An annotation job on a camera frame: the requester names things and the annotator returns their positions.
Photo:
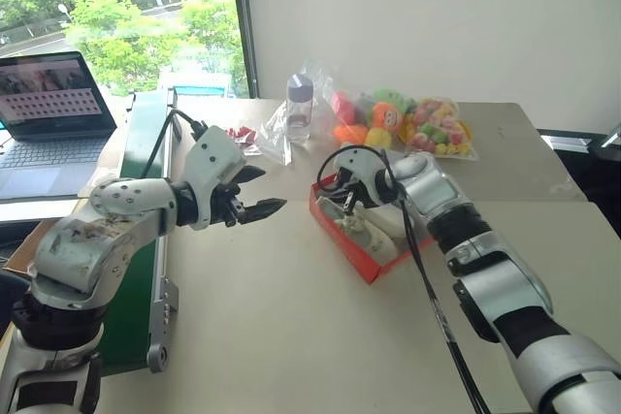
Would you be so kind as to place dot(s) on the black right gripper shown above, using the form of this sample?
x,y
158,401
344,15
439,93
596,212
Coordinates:
x,y
353,183

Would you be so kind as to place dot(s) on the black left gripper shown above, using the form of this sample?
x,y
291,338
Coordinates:
x,y
230,203

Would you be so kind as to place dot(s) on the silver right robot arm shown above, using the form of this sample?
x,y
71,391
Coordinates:
x,y
504,283

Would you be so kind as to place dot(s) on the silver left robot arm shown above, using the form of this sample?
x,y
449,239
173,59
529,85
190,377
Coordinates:
x,y
87,249

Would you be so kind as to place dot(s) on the red shallow cardboard box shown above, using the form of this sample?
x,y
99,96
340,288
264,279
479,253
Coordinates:
x,y
349,254

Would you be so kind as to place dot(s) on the green conveyor belt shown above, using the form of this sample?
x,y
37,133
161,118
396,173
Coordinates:
x,y
140,142

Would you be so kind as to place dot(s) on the bag of red pieces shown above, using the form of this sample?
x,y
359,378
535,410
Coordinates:
x,y
247,135

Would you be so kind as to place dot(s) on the clear plastic bag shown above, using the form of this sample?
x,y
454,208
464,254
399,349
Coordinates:
x,y
276,130

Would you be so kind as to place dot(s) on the bag of plush toys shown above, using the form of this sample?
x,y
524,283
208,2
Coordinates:
x,y
383,116

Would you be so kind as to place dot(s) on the clear jar with grey lid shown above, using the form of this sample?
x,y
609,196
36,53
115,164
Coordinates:
x,y
299,111

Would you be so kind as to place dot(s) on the bag of colourful candies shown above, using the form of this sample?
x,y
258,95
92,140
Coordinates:
x,y
441,128

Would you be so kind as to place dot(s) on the dark grey laptop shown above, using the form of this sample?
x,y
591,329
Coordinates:
x,y
48,89

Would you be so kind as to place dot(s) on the black side furniture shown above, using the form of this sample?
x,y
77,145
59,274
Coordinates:
x,y
587,181

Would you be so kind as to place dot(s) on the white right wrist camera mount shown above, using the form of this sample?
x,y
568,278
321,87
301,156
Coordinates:
x,y
364,167

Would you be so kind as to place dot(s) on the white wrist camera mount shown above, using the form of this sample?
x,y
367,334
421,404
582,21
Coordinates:
x,y
364,167
213,162

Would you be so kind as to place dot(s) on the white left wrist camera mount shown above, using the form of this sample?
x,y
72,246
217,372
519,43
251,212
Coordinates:
x,y
213,162

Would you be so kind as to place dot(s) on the black window frame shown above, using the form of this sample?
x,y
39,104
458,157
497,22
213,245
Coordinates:
x,y
245,21

